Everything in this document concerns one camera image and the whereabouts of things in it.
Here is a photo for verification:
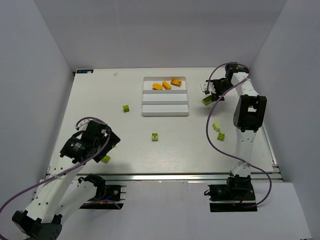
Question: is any green long lego brick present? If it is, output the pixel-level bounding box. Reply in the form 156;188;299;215
202;96;213;106

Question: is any dark green lego brick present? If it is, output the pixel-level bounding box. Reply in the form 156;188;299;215
100;155;111;164

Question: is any pale green lego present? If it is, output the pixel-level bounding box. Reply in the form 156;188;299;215
212;121;221;132

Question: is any small green lego cube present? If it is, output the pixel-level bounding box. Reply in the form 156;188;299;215
122;105;130;113

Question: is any green square lego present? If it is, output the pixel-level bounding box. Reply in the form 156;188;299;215
217;132;225;142

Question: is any orange yellow long lego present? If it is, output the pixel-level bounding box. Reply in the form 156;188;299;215
162;81;172;90

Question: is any orange square lego brick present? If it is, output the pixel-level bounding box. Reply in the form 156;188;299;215
152;83;163;91

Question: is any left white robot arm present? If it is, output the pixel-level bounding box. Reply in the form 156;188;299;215
12;117;120;240

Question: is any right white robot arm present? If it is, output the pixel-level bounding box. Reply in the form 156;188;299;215
203;62;267;195

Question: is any green lego with round stud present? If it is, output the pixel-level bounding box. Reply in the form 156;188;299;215
151;133;159;142

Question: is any white three-compartment tray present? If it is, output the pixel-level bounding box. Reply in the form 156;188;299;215
141;76;189;117

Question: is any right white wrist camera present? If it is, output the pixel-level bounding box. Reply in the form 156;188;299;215
200;82;216;95

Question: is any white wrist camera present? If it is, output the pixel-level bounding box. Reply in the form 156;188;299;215
75;119;90;131
200;82;216;95

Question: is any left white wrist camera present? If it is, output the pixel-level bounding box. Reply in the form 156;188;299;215
75;119;90;131

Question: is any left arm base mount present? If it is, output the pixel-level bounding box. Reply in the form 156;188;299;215
77;174;125;210

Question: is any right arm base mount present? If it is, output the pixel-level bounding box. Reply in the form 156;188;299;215
203;175;258;213

